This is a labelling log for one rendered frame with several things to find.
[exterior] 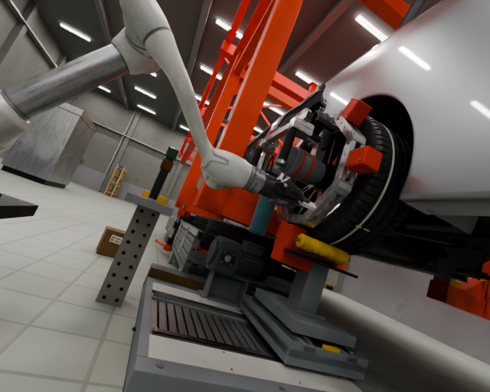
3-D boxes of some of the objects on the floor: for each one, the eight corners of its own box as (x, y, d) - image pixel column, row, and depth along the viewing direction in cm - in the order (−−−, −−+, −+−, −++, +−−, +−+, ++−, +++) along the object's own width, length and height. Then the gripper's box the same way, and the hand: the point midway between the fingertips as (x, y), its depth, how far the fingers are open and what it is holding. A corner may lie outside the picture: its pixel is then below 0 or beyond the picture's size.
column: (120, 307, 103) (161, 211, 110) (95, 301, 100) (138, 203, 107) (123, 299, 112) (160, 211, 119) (99, 293, 110) (139, 204, 116)
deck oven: (21, 173, 684) (54, 110, 715) (68, 189, 718) (97, 128, 749) (-16, 164, 540) (29, 85, 572) (45, 185, 574) (83, 110, 606)
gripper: (252, 202, 89) (306, 225, 96) (271, 175, 82) (328, 202, 89) (251, 189, 95) (302, 211, 102) (270, 163, 88) (323, 189, 95)
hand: (307, 204), depth 95 cm, fingers closed
